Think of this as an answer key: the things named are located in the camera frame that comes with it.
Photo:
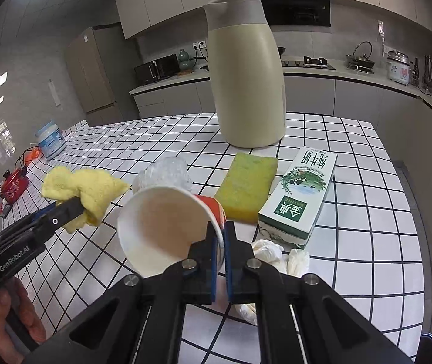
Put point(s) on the kettle on stove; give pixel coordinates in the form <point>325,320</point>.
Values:
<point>361,63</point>

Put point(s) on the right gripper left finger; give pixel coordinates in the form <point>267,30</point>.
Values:
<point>201,281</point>

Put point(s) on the green white carton box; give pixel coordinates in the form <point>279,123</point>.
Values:
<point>290,214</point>

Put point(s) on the brown refrigerator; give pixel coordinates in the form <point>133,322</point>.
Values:
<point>101,64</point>

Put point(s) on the yellow cloth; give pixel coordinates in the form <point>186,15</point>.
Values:
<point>95,188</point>

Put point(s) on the left hand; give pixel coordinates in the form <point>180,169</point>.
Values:
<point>28,317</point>

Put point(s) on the black microwave oven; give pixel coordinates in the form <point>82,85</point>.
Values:
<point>157,70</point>

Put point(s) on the teal ceramic vase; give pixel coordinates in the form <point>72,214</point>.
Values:
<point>184,60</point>

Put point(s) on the yellow green sponge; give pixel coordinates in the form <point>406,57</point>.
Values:
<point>245,189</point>

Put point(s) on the white rice cooker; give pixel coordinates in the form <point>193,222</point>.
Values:
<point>398,67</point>

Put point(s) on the white blue lidded jar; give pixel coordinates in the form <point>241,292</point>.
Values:
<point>50,140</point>

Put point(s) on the beige thermos jug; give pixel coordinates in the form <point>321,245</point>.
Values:
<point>246,73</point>

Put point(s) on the red pot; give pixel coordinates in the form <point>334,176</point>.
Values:
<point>13,185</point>

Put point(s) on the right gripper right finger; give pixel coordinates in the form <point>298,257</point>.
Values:
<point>240,280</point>

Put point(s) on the white tissue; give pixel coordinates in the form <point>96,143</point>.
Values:
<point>295,264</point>

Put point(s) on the red white paper cup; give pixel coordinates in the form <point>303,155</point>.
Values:
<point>157,226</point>

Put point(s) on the clear plastic bag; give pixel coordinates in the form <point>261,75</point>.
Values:
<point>167,172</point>

